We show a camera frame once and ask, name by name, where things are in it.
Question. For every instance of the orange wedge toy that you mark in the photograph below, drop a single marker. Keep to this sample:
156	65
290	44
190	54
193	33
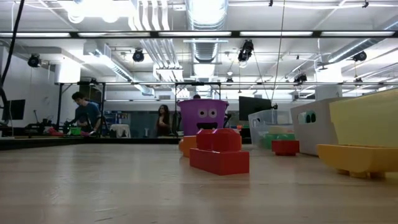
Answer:
186	146

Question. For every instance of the red stepped toy block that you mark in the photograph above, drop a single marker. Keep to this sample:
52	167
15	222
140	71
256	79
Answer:
219	155

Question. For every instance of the dark green double block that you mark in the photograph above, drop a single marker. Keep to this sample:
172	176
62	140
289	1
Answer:
276	140

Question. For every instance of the black background robot arm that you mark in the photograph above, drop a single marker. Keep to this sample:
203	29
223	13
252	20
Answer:
40	127

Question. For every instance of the purple bucket with face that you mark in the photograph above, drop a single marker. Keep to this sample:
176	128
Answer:
202	118

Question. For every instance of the person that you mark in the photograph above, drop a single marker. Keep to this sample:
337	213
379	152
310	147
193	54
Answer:
87	113
163	121
196	96

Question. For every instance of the black monitor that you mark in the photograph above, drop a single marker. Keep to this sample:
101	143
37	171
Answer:
253	109
14	109

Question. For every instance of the clear plastic bin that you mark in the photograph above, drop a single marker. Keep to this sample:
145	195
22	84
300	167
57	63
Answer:
258	124

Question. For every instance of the black ceiling spotlight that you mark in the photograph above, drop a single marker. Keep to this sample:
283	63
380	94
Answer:
245	51
300	77
34	60
138	56
360	56

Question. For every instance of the white background object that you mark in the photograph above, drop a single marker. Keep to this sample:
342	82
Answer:
120	130

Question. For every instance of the black overhead light bar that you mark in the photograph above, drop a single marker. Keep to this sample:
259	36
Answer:
235	34

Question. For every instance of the small red toy block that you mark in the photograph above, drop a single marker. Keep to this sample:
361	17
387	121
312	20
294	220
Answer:
285	147

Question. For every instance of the white plastic bin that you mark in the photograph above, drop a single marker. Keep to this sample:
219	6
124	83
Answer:
314	140

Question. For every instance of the green background bin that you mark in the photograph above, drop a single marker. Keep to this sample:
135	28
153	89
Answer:
75	131

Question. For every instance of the orange-yellow long toy block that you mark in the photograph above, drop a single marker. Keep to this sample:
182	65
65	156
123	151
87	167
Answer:
357	158

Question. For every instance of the yellow translucent tray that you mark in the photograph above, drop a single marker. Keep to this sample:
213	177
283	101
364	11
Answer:
367	121

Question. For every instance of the silver ceiling duct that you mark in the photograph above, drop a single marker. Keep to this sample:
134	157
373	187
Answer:
206	14
348	51

